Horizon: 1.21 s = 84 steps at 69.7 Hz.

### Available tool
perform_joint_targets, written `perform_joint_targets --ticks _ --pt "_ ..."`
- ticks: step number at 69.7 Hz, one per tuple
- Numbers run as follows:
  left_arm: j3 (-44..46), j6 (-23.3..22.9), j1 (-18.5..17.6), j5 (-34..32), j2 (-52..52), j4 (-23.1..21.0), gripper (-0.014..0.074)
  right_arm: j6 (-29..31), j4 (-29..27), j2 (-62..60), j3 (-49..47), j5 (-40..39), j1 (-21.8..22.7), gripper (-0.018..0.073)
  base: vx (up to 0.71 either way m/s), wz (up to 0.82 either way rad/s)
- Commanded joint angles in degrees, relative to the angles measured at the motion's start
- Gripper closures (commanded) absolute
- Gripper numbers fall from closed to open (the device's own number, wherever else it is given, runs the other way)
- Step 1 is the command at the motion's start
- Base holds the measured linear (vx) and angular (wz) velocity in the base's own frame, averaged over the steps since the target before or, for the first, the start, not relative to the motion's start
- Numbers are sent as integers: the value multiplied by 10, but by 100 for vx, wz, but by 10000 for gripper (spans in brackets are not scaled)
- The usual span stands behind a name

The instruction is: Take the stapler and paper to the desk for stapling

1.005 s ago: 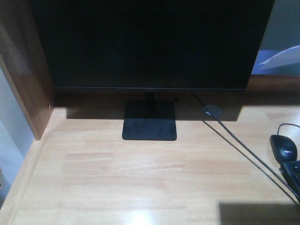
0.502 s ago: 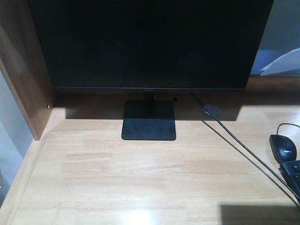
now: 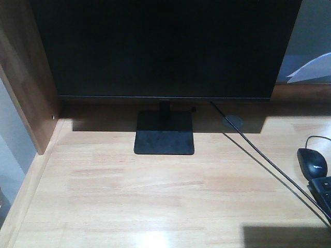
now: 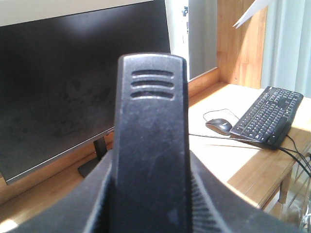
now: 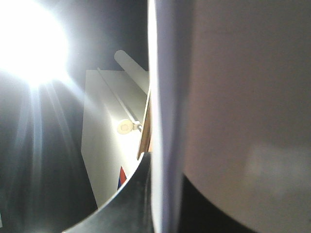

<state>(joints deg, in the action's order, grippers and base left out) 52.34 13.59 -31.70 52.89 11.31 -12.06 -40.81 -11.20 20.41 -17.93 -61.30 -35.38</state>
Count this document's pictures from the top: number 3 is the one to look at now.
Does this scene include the white paper sheets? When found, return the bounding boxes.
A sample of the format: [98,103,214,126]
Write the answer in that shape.
[287,52,330,83]

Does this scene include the brown wooden desk side panel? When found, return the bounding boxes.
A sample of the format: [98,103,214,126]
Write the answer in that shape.
[1,1,60,155]

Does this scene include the black computer monitor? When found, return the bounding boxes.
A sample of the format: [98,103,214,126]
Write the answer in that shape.
[31,1,302,155]

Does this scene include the black computer mouse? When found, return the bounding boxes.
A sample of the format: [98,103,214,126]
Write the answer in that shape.
[297,135,330,181]

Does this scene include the black keyboard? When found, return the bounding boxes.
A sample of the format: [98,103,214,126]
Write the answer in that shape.
[307,177,330,223]

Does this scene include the black monitor cable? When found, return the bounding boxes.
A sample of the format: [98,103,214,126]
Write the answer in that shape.
[209,100,331,229]

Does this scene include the grey desk cable grommet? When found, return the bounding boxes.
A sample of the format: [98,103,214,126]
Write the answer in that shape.
[222,115,244,129]

